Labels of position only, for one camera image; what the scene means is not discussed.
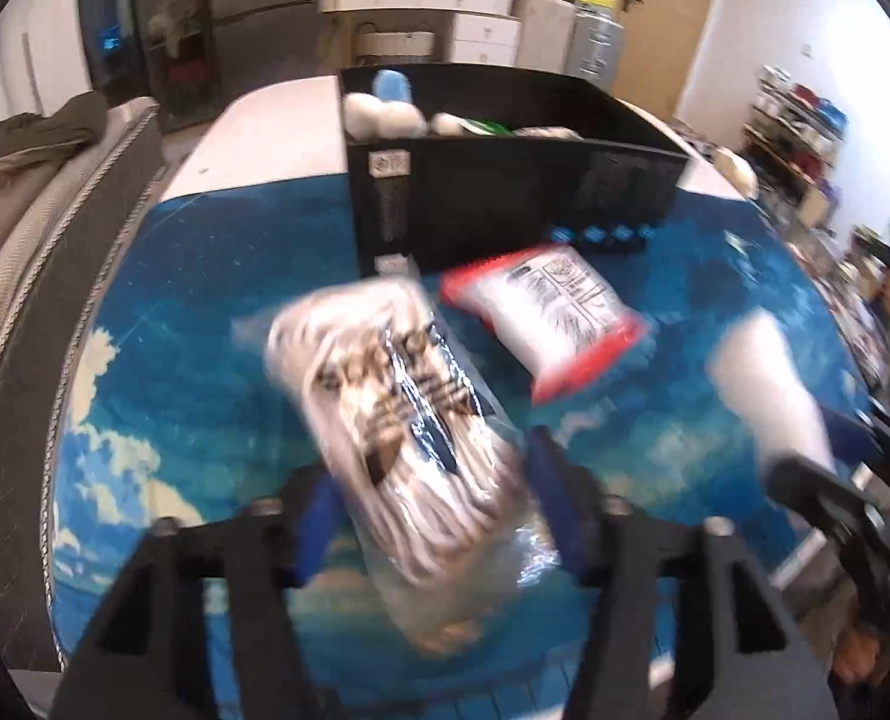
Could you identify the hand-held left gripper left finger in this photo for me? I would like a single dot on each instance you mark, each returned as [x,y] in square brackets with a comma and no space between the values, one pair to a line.
[317,532]

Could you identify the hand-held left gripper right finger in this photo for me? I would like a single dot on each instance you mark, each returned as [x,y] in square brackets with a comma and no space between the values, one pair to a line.
[557,480]

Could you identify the red-edged plastic bag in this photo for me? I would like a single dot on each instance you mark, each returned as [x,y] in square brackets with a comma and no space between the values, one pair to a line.
[557,307]

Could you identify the black cardboard box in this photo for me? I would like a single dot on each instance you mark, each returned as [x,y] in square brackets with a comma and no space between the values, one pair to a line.
[490,195]

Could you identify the white packet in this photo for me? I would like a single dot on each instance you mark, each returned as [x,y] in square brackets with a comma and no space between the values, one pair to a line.
[550,133]

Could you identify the green packet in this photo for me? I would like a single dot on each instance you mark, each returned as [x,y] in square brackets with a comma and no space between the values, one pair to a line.
[490,127]

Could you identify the small white soft item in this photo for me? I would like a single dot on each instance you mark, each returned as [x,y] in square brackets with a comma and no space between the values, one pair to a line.
[447,124]

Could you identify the white fluffy ball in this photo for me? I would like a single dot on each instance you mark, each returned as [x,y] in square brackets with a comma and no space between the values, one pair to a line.
[404,120]
[361,116]

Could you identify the light blue soft item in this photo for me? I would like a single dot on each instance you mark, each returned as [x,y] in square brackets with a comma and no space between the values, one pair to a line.
[392,84]

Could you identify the white lumpy bag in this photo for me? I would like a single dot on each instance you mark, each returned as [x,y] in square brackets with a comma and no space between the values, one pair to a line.
[736,171]

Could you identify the shoe rack with shoes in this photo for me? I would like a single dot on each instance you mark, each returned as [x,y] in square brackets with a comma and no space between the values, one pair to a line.
[797,116]

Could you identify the tan wooden door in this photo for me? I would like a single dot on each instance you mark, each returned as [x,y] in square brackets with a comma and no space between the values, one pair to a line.
[666,22]

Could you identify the beige olive duvet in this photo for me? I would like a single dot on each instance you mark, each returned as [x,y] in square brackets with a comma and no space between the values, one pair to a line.
[33,150]

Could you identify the white drawer desk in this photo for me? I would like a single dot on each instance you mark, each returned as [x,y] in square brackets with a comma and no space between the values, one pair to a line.
[445,15]

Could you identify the dark glass display cabinet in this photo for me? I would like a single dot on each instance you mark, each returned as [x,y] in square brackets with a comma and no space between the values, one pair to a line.
[145,30]

